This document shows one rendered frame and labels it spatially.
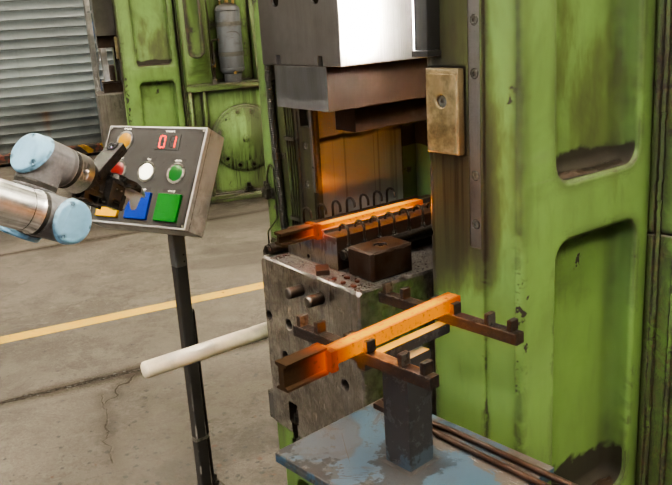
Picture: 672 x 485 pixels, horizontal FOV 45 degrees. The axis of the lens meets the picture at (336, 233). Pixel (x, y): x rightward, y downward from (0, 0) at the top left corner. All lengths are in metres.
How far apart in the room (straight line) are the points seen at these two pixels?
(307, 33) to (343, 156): 0.45
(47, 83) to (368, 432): 8.25
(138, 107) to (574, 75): 5.07
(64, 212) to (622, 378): 1.29
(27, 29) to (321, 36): 7.90
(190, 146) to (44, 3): 7.46
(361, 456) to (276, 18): 0.96
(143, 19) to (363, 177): 4.55
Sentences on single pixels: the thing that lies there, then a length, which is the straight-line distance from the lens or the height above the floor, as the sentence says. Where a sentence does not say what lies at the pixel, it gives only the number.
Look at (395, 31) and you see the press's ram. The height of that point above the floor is 1.43.
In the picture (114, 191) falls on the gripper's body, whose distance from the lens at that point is 1.93.
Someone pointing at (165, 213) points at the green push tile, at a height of 1.00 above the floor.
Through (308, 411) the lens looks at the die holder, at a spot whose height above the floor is 0.56.
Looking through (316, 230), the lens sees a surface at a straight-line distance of 1.80.
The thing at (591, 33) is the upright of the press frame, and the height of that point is 1.40.
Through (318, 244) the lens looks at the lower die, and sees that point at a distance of 1.84.
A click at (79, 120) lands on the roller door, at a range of 9.61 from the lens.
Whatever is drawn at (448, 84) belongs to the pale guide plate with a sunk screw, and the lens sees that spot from 1.61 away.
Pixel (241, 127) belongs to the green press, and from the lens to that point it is 6.54.
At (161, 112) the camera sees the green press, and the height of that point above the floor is 0.76.
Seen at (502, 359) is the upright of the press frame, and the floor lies 0.77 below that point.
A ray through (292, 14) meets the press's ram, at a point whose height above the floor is 1.47.
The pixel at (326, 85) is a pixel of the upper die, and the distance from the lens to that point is 1.71.
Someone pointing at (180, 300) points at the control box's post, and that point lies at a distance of 2.34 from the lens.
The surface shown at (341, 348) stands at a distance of 1.24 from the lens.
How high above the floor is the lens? 1.49
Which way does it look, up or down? 16 degrees down
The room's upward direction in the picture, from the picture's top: 3 degrees counter-clockwise
